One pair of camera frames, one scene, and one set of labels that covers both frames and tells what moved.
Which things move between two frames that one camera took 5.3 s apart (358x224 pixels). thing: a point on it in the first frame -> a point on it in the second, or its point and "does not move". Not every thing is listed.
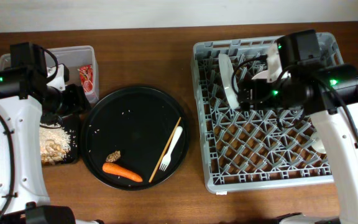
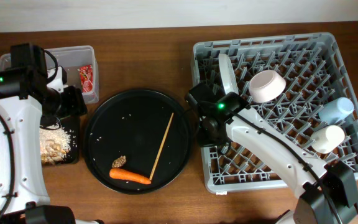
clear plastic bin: (82, 63) does not move
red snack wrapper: (86, 77) does not move
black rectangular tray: (73, 122) does not move
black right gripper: (261, 101) -> (204, 140)
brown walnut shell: (114, 156) -> (119, 162)
